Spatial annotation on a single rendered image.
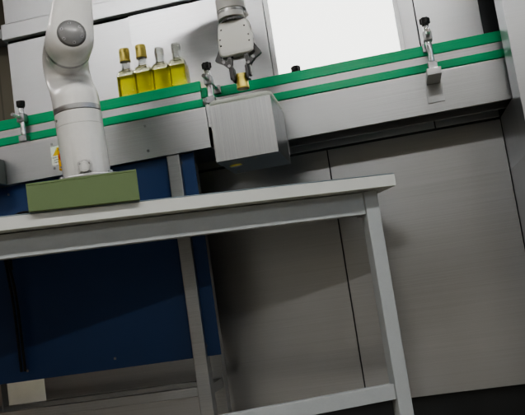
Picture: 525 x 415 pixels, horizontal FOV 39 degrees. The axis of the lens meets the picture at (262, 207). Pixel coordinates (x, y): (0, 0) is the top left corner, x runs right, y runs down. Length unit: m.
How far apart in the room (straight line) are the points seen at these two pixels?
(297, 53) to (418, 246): 0.74
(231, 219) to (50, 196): 0.45
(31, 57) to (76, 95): 0.89
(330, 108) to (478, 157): 0.51
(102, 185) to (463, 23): 1.29
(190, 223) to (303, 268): 0.62
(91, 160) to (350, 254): 0.92
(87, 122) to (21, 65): 0.93
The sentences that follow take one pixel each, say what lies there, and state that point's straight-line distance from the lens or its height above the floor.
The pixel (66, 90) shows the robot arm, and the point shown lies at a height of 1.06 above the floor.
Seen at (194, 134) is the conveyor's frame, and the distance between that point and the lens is 2.21.
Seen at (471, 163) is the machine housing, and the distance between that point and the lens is 2.43.
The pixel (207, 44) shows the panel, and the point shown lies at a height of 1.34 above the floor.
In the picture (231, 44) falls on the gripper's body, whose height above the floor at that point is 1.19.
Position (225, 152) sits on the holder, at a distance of 1.99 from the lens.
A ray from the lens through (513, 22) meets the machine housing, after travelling 2.15.
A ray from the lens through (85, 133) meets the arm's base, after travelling 1.93.
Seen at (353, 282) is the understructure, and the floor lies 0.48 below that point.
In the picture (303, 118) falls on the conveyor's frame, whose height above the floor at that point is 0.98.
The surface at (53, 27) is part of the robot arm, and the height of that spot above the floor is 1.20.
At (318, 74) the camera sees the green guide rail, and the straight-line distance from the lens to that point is 2.30.
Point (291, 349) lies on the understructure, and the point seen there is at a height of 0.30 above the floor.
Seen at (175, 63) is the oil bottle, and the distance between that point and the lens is 2.41.
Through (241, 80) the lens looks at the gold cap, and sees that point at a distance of 2.12.
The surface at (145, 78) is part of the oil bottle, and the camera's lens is 2.43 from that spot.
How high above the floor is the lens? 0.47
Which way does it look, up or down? 7 degrees up
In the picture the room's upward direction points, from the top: 8 degrees counter-clockwise
